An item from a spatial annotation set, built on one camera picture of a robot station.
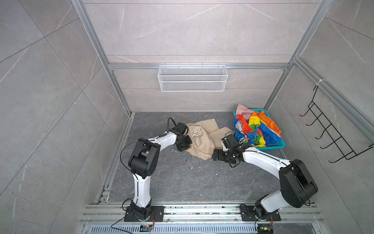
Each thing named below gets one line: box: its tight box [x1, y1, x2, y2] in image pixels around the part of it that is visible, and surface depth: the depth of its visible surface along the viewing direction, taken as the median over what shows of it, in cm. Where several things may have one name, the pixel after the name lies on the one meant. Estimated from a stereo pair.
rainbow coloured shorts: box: [233, 110, 283, 148], surface depth 100 cm
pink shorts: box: [235, 103, 254, 120], surface depth 108 cm
